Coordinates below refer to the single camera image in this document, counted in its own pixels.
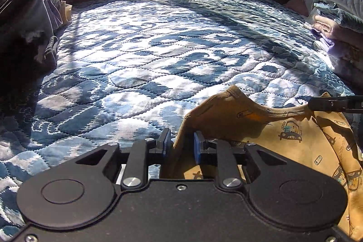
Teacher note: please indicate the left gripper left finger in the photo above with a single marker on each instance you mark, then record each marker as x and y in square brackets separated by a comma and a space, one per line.
[142, 154]

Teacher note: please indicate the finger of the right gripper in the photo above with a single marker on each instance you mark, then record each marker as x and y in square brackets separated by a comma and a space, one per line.
[347, 104]

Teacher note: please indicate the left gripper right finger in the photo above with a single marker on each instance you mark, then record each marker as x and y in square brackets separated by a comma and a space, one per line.
[218, 153]

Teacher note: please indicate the yellow car print shirt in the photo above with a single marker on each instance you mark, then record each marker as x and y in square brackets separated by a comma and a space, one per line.
[324, 141]

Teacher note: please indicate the dark grey clothes pile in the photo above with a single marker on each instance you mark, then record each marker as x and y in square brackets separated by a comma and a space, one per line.
[29, 43]

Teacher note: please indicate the grey folded bottom garment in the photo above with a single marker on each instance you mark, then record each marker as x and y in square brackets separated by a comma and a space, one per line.
[346, 71]

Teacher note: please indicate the lavender folded garment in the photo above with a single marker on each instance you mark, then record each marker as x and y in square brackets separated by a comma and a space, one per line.
[337, 49]

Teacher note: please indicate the beige folded garment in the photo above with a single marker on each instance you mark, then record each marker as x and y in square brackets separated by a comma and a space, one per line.
[333, 31]

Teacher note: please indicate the grey-green folded towel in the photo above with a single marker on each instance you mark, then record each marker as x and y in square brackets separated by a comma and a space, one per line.
[341, 17]

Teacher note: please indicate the blue white quilted bedspread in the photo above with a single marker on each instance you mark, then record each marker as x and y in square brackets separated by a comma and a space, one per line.
[129, 68]

